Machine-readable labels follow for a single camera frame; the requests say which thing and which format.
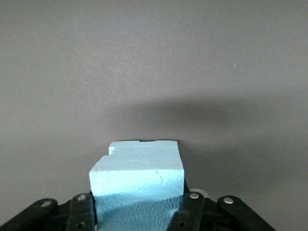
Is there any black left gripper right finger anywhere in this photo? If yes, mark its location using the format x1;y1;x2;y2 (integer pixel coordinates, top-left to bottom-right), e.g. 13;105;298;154
167;191;278;231

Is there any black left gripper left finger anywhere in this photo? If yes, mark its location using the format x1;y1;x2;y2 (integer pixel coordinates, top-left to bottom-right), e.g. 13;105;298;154
0;192;97;231

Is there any light blue foam block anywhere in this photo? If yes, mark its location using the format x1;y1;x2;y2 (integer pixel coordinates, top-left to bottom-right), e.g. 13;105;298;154
89;139;186;231

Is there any dark grey table mat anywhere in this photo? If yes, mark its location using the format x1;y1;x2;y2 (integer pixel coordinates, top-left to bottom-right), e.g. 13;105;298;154
0;0;308;231

